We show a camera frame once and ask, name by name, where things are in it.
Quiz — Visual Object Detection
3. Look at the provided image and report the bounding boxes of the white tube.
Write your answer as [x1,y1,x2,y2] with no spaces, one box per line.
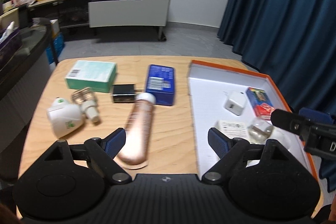
[0,21,15,43]

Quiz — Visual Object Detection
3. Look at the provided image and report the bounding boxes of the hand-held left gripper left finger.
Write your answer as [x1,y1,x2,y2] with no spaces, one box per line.
[43,127,132,185]

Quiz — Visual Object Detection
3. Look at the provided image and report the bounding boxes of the blue curtain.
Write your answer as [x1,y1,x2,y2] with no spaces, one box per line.
[217,0,336,185]

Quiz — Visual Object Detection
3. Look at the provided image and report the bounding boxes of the teal cardboard box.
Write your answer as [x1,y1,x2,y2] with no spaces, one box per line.
[64,60,117,93]

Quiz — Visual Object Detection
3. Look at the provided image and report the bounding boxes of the white yellow carton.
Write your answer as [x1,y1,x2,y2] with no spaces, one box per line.
[50,19,60,38]

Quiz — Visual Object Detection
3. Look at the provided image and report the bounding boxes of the grey television cabinet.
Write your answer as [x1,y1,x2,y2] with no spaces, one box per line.
[28,0,172,42]

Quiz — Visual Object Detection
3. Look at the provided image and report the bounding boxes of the small black box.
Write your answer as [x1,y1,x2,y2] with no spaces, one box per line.
[111,84,137,104]

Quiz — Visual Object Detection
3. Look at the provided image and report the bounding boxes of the large white leaf-logo device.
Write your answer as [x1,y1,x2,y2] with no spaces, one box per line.
[47,98,84,138]

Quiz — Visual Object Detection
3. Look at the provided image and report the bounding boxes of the blue tin box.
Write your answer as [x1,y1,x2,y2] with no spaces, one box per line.
[145,64,176,106]

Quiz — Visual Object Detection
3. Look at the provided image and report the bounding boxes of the white barcode box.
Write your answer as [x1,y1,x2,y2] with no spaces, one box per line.
[217,120,248,139]

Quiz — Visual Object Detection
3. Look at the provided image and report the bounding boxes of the orange cardboard box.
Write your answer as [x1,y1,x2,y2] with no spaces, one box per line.
[187,59,321,184]

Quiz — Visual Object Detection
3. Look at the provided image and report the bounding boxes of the playing card box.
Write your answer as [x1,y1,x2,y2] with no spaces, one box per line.
[246,87,276,121]

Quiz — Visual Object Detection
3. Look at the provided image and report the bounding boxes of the beige box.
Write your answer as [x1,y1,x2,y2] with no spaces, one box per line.
[0,7,20,30]

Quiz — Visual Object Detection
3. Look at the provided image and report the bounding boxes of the white charger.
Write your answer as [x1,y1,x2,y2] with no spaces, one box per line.
[224,91,247,116]

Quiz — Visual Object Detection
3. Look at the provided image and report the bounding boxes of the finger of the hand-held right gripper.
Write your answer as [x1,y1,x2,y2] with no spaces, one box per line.
[299,107,336,126]
[270,108,313,141]

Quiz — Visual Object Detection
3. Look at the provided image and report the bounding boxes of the rose gold bottle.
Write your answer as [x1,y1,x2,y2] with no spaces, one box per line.
[117,92,156,169]

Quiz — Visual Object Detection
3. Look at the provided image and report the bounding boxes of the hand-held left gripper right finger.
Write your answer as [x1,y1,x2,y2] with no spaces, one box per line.
[202,127,298,185]

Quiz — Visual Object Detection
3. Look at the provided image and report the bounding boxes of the clear glass bulb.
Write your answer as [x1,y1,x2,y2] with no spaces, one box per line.
[247,119,273,145]

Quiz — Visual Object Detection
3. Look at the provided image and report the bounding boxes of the blue crates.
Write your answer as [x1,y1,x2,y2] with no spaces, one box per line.
[46,32,66,64]

